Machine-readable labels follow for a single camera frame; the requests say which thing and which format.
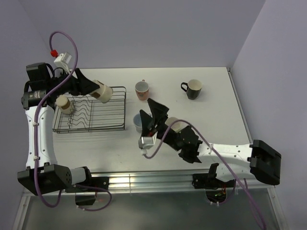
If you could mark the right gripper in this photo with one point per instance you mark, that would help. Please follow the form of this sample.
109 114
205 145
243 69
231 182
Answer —
159 113

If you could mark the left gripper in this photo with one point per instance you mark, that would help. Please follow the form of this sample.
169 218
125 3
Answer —
81 86

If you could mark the cream and brown tumbler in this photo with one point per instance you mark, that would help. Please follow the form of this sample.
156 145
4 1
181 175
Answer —
64 105

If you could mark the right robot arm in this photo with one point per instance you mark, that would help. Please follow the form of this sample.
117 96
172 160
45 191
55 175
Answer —
228 162

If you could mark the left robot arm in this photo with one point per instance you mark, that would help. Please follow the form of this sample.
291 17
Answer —
43 174

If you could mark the light blue mug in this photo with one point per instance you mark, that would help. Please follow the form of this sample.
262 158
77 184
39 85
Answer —
138 123

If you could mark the pink patterned mug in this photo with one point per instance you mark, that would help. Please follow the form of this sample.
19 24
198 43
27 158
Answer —
142 90

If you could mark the black mug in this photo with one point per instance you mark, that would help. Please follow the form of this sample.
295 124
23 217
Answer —
192 88

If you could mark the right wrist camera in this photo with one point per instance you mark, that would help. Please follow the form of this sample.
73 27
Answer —
145 143

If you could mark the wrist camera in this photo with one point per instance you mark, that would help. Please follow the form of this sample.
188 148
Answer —
145 143
61 60

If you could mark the wire dish rack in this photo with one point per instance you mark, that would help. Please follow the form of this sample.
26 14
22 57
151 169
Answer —
90 115

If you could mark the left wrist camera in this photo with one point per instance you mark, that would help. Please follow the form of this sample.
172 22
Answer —
61 60

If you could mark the aluminium mounting rail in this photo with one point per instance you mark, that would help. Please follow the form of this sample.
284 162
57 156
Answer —
149 182

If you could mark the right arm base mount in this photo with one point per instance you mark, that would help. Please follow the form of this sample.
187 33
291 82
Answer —
209 180

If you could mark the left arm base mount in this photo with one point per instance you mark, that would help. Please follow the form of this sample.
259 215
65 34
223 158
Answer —
86 192

